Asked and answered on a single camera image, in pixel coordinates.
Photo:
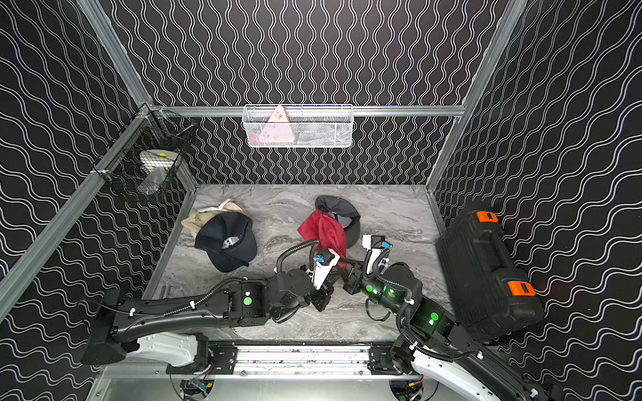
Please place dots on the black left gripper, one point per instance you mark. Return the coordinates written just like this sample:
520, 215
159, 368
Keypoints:
321, 298

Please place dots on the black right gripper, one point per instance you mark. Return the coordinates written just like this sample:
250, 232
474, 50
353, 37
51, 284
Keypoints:
355, 279

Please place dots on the red and black cap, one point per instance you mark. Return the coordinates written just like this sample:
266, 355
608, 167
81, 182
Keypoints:
327, 230

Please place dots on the navy blue baseball cap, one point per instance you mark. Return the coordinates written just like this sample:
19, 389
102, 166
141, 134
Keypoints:
228, 240

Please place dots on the dark grey cap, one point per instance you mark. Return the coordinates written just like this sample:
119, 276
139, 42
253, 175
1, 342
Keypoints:
343, 212

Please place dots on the beige cap with black lettering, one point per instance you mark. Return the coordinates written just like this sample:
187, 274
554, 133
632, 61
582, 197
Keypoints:
198, 218

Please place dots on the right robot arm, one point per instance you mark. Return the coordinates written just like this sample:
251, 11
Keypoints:
434, 345

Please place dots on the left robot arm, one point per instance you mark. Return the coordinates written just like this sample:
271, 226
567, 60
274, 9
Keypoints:
121, 324

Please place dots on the black plastic tool case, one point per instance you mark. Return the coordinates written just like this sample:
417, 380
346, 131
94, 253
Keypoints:
491, 297

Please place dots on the pink triangular card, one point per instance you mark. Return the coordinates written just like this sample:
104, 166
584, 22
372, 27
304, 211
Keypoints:
277, 130

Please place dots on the white item in black basket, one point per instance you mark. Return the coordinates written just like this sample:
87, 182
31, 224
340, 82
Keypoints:
156, 164

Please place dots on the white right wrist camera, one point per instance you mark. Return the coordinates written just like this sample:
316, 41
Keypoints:
378, 251

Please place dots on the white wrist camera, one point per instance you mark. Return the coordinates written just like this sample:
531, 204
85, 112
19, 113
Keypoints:
324, 261
378, 251

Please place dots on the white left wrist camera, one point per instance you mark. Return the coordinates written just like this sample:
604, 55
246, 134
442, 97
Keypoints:
324, 261

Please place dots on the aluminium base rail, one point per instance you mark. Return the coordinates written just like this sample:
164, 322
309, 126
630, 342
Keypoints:
295, 360

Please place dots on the white wire wall basket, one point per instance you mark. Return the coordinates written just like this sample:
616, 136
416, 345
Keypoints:
314, 126

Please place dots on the black wire mesh basket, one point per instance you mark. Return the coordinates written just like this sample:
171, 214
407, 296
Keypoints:
160, 130

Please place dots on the aluminium corner frame post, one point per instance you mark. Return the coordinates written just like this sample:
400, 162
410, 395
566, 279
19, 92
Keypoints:
106, 34

